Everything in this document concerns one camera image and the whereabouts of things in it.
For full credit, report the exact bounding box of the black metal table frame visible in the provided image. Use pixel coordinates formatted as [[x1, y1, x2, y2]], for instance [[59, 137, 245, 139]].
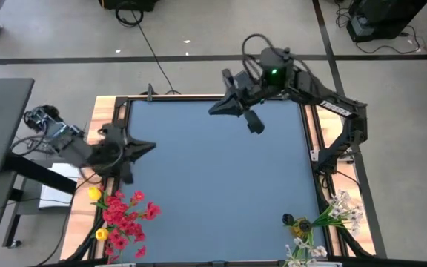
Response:
[[63, 93, 376, 267]]

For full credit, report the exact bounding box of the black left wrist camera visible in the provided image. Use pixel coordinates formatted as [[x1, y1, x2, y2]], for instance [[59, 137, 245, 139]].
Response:
[[119, 162, 135, 185]]

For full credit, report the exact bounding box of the yellow artificial tulip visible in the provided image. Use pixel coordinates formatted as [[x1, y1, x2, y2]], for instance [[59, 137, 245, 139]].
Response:
[[88, 186, 113, 223], [89, 226, 113, 244]]

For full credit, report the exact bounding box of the white box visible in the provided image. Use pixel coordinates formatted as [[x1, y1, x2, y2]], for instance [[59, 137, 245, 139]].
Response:
[[38, 162, 82, 210]]

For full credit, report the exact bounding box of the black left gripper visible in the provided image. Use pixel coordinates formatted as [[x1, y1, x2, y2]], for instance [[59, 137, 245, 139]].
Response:
[[87, 124, 157, 176]]

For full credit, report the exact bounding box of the black desk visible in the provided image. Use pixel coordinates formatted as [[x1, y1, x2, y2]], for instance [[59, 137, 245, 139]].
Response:
[[0, 77, 78, 196]]

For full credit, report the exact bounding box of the yellow glass vase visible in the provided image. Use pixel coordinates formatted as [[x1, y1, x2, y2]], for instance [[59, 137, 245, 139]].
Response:
[[290, 218, 313, 239]]

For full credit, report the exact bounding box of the white artificial flower bunch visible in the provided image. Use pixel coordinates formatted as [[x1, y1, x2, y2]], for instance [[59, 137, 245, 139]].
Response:
[[282, 237, 328, 267], [311, 190, 365, 237]]

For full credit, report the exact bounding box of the black floor cable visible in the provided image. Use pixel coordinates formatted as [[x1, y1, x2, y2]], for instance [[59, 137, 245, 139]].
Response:
[[114, 1, 179, 96]]

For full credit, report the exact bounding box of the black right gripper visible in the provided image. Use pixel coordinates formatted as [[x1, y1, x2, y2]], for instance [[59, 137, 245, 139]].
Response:
[[208, 68, 265, 116]]

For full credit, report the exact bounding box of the large black equipment case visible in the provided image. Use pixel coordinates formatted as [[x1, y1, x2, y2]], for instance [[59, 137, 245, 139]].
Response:
[[345, 0, 427, 43]]

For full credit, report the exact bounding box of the black floor equipment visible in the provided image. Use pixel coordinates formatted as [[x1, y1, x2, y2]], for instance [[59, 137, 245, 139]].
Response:
[[98, 0, 161, 12]]

